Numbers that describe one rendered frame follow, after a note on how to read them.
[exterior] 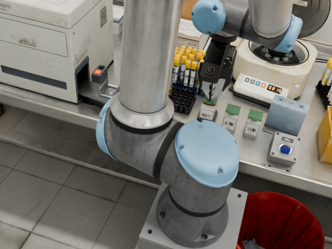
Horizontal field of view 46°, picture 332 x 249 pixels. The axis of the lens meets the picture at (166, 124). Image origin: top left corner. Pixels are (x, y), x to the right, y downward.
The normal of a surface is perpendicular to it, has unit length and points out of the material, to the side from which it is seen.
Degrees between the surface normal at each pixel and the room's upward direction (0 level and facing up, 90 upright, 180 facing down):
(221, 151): 10
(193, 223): 75
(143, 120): 44
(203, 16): 90
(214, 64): 28
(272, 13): 132
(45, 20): 90
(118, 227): 0
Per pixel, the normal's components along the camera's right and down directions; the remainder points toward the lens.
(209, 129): 0.20, -0.64
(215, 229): 0.57, 0.38
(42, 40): -0.31, 0.62
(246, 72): -0.51, 0.55
